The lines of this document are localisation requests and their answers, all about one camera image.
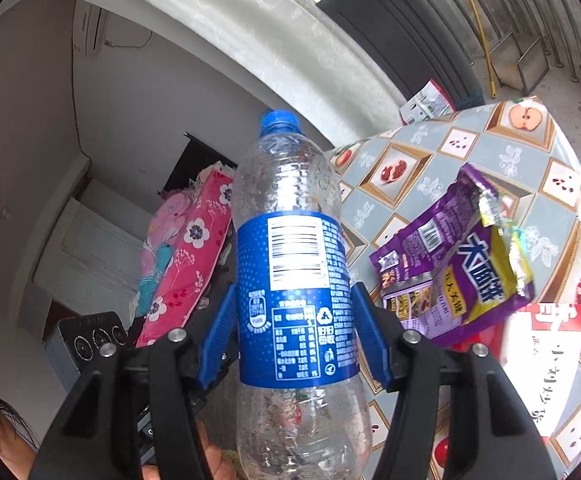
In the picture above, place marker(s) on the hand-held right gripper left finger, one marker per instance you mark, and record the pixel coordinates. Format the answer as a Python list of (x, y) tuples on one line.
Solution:
[(218, 335)]

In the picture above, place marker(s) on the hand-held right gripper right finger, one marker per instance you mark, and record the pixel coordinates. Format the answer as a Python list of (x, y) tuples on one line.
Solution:
[(370, 340)]

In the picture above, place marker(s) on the clear bottle with blue label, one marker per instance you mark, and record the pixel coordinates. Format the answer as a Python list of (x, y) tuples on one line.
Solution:
[(290, 260)]

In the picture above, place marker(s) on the purple yellow snack packet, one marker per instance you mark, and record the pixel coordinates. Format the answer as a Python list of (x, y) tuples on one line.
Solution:
[(435, 240)]

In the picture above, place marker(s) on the red white snack bag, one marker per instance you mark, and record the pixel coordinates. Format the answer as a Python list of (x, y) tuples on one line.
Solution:
[(540, 360)]

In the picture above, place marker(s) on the person's left hand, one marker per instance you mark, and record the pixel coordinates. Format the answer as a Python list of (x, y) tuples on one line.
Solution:
[(223, 465)]

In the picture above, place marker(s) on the pink floral blanket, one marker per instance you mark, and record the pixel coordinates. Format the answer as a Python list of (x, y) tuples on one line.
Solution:
[(190, 260)]

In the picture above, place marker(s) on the white panel door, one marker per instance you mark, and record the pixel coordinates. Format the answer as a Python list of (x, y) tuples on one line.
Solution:
[(85, 255)]

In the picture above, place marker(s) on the pink cartoon pillow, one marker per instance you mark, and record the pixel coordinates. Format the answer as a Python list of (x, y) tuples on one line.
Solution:
[(163, 240)]

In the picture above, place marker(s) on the dark bed headboard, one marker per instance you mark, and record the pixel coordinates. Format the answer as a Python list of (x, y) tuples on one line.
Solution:
[(195, 157)]

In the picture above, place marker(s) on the fruit print tablecloth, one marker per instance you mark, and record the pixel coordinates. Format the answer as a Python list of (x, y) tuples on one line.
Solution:
[(470, 160)]

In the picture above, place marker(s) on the red white green carton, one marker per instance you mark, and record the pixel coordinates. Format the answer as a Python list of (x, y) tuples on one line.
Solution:
[(428, 102)]

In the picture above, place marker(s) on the dark grey storage cabinet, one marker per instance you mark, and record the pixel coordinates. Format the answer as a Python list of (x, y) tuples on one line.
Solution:
[(400, 40)]

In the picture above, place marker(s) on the white air conditioner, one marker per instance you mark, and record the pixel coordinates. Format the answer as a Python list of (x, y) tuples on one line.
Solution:
[(88, 30)]

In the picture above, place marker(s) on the metal rack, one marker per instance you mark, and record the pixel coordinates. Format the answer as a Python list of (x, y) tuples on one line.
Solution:
[(530, 67)]

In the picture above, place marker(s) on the yellow stick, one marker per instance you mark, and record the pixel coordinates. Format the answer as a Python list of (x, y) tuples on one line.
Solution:
[(480, 35)]

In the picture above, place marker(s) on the metal balcony railing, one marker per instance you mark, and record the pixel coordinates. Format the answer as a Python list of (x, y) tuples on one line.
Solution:
[(568, 60)]

